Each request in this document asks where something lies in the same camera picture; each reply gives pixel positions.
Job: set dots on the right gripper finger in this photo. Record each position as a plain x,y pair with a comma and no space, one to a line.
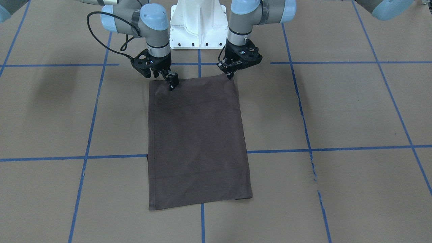
173,80
165,75

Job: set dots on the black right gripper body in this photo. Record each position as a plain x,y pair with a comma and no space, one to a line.
161,63

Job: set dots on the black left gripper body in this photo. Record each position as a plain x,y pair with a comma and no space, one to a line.
229,54

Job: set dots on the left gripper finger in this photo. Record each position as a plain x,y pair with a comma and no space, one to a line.
231,70
223,66

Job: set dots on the dark brown t-shirt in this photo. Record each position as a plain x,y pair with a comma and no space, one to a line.
196,146

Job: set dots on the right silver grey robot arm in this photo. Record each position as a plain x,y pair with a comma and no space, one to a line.
136,19

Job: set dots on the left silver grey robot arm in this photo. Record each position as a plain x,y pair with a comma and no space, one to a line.
245,14

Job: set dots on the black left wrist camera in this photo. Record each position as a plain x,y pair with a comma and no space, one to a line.
248,56

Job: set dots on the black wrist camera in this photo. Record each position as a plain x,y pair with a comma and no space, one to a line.
145,64
248,56

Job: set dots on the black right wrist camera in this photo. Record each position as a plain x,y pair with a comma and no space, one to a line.
145,64

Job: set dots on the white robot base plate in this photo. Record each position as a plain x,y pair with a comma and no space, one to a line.
198,24

